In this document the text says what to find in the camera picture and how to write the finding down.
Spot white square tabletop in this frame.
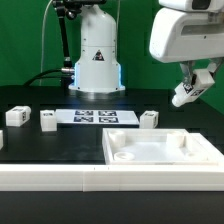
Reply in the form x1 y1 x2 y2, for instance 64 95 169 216
102 128 224 166

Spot black cable bundle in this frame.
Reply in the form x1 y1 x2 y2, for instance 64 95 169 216
23 68 73 87

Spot white U-shaped obstacle fence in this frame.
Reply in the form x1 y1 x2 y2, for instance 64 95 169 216
0 132 224 193

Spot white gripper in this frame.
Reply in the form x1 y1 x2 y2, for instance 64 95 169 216
149 8 224 85

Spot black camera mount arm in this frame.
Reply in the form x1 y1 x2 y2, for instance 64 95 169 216
52 0 107 68

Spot grey thin cable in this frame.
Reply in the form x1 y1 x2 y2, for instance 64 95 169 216
38 0 54 86

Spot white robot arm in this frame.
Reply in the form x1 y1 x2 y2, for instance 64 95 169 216
69 0 224 97

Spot white sheet with tags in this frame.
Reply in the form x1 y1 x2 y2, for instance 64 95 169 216
56 109 139 125

